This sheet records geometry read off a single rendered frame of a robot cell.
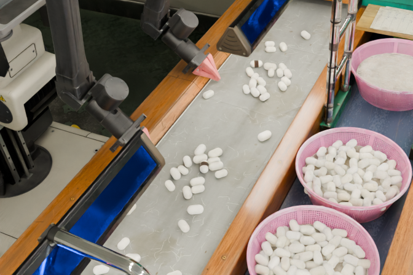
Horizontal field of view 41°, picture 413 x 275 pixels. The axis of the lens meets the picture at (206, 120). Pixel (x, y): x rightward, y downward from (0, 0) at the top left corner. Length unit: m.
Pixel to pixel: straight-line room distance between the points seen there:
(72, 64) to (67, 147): 1.04
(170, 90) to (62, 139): 0.79
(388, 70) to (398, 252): 0.67
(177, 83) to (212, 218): 0.50
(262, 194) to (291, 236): 0.12
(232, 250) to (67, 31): 0.57
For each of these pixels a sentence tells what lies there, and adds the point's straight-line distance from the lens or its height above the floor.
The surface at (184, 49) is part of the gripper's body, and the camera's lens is 1.61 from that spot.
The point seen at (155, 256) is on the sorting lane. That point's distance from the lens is 1.24.
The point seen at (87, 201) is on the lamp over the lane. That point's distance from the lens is 0.87.
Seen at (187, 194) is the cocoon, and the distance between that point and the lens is 1.31.
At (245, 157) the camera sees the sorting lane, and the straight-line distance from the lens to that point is 1.41.
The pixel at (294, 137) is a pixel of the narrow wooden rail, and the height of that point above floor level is 0.76.
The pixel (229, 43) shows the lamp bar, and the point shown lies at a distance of 1.22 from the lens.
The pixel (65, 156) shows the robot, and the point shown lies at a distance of 2.21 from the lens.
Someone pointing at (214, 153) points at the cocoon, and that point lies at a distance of 1.40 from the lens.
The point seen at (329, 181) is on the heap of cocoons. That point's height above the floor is 0.74.
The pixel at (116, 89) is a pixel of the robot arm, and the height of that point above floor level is 1.00.
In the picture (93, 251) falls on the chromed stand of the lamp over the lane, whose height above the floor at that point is 1.12.
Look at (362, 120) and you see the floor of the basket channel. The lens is 1.63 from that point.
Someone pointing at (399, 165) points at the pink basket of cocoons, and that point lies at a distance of 1.42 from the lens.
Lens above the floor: 1.74
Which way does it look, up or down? 41 degrees down
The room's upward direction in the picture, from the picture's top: 6 degrees counter-clockwise
